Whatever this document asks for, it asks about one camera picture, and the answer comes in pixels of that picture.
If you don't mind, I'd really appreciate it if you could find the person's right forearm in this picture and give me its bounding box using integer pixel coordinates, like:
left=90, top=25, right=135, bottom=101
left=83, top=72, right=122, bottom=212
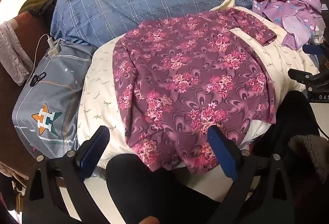
left=288, top=133, right=329, bottom=184

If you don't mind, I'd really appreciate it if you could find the blue plaid quilt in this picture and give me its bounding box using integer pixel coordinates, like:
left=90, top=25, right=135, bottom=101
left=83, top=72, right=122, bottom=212
left=50, top=0, right=270, bottom=47

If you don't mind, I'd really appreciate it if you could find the white charger with cable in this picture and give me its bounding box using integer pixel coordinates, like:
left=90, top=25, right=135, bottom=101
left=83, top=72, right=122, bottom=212
left=31, top=34, right=62, bottom=78

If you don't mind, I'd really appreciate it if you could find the cream leaf-print pillow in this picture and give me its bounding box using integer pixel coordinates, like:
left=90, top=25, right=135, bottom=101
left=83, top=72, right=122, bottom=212
left=77, top=0, right=320, bottom=170

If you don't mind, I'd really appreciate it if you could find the grey star-print pillow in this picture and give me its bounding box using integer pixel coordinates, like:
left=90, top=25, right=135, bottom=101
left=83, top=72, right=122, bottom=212
left=15, top=40, right=97, bottom=160

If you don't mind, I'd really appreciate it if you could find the black cable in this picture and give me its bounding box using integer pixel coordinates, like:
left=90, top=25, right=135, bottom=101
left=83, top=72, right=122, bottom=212
left=316, top=120, right=329, bottom=138

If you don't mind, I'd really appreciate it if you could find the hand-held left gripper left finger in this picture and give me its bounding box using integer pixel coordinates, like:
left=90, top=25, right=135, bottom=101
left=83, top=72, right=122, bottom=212
left=22, top=126, right=111, bottom=224

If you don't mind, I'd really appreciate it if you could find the light grey cloth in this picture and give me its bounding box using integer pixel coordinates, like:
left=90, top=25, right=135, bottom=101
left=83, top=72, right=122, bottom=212
left=0, top=21, right=34, bottom=86

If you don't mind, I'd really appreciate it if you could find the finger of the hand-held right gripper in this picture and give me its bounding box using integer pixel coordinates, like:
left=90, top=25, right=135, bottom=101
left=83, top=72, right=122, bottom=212
left=303, top=44, right=329, bottom=55
left=288, top=68, right=320, bottom=85

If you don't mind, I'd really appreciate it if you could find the dark green cloth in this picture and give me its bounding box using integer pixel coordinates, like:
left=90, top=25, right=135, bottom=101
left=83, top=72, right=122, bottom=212
left=17, top=0, right=57, bottom=16

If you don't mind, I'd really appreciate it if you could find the purple pink floral shirt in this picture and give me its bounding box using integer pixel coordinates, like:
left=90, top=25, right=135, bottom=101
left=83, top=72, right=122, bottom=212
left=112, top=7, right=278, bottom=175

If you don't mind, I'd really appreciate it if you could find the lilac floral garment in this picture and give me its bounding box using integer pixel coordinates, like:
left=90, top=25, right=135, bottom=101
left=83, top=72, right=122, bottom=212
left=252, top=0, right=323, bottom=50

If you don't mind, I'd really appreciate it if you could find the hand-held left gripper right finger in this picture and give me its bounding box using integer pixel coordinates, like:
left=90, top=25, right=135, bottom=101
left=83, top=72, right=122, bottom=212
left=206, top=126, right=309, bottom=224

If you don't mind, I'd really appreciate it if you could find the beige cloth pile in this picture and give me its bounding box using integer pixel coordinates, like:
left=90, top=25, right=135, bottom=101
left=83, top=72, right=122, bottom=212
left=0, top=160, right=30, bottom=214

